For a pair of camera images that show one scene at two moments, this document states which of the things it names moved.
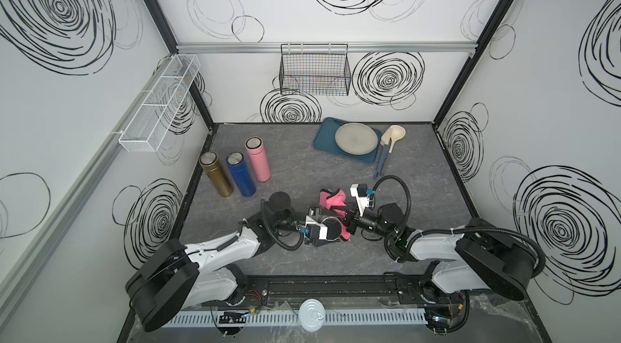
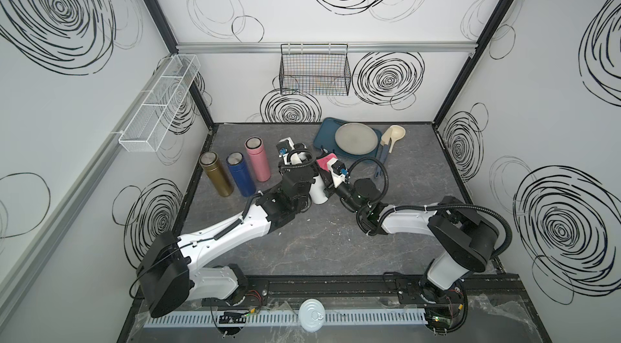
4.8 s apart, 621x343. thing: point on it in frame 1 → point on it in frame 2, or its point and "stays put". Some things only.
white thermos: x=334 y=226 → x=317 y=190
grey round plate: x=356 y=138 stays put
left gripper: x=310 y=217 → x=310 y=166
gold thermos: x=209 y=160 stays put
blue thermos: x=235 y=161 stays put
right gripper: x=353 y=218 → x=331 y=188
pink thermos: x=255 y=147 stays put
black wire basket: x=318 y=69 stays put
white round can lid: x=311 y=315 stays put
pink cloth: x=334 y=199 → x=323 y=161
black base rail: x=359 y=290 stays put
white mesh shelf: x=159 y=103 stays put
